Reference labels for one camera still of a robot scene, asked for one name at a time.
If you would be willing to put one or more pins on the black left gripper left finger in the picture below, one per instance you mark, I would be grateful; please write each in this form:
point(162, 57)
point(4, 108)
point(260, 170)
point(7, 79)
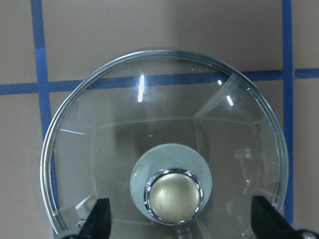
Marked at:
point(98, 223)

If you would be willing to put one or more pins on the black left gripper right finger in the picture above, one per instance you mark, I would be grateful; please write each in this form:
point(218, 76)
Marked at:
point(267, 222)

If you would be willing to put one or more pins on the glass pot lid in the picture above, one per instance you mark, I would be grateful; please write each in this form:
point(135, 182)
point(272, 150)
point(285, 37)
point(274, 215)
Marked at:
point(155, 113)

